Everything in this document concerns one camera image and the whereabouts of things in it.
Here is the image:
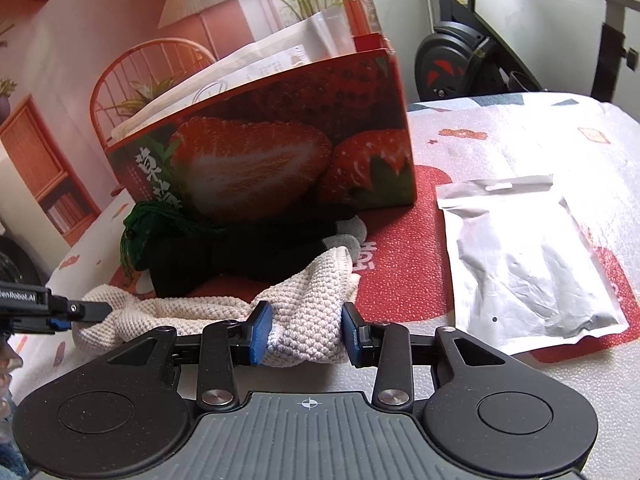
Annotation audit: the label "white plastic packet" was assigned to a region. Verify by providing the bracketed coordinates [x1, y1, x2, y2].
[250, 10, 358, 68]

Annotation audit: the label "black exercise bike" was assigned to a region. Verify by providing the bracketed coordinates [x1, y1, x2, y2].
[414, 0, 640, 106]

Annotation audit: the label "green tassel cloth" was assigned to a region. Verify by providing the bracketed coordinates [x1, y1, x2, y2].
[119, 200, 226, 281]

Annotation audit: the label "black knit glove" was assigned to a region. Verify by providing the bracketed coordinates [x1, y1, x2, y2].
[147, 205, 368, 298]

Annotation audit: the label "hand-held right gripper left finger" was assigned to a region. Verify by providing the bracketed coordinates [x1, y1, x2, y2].
[107, 301, 275, 411]

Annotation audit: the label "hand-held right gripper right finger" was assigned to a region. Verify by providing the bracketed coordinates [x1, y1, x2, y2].
[341, 302, 506, 411]

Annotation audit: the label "red strawberry print cardboard box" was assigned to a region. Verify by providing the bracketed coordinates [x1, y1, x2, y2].
[105, 32, 416, 223]

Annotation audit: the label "person's left hand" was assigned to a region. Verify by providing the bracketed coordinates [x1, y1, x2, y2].
[0, 335, 23, 418]

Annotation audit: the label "silver foil pouch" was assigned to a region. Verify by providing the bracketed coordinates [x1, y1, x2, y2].
[435, 175, 628, 356]

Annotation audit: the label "white plastic bags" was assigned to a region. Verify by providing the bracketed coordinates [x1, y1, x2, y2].
[111, 45, 308, 138]

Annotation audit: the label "cream knitted cloth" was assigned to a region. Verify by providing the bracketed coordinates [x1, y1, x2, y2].
[72, 246, 362, 368]

